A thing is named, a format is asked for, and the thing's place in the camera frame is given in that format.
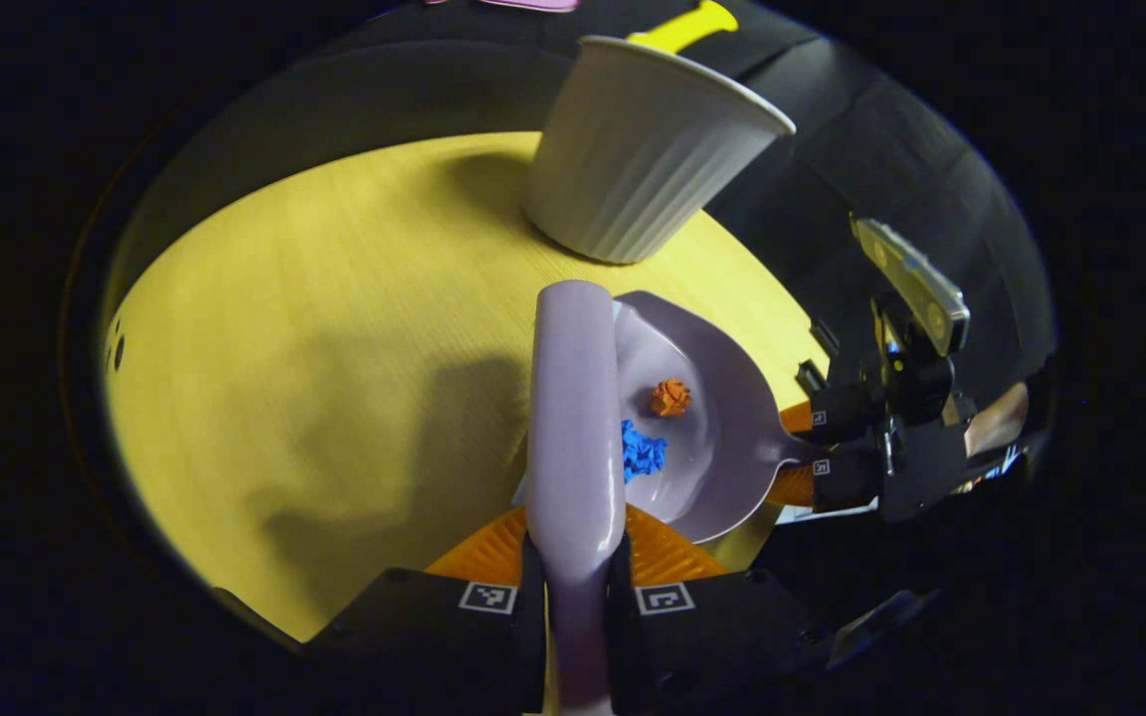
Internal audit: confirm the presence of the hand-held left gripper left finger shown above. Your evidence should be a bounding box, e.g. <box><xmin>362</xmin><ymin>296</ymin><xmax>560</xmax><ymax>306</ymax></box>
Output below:
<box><xmin>304</xmin><ymin>505</ymin><xmax>546</xmax><ymax>716</ymax></box>

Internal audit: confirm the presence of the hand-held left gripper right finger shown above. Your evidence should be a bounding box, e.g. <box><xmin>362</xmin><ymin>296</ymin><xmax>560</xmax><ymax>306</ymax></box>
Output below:
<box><xmin>605</xmin><ymin>505</ymin><xmax>833</xmax><ymax>716</ymax></box>

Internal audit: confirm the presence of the pale purple dustpan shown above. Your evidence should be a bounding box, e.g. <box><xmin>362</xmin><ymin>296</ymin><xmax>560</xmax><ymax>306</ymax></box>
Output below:
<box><xmin>613</xmin><ymin>290</ymin><xmax>833</xmax><ymax>545</ymax></box>

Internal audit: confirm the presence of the orange paper trash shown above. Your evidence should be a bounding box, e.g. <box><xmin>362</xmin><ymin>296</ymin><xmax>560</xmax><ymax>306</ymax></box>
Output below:
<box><xmin>650</xmin><ymin>378</ymin><xmax>692</xmax><ymax>418</ymax></box>

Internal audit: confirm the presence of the blue paper trash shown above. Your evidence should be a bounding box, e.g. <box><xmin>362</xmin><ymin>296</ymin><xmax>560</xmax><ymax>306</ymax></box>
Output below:
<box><xmin>621</xmin><ymin>419</ymin><xmax>669</xmax><ymax>485</ymax></box>

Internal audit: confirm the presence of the pale purple small broom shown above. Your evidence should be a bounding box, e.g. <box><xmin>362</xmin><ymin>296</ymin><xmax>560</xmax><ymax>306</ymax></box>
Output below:
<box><xmin>525</xmin><ymin>279</ymin><xmax>629</xmax><ymax>716</ymax></box>

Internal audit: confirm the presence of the white ribbed garbage bin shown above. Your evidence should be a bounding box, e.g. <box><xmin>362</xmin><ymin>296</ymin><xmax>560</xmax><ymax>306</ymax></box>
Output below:
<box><xmin>521</xmin><ymin>36</ymin><xmax>797</xmax><ymax>266</ymax></box>

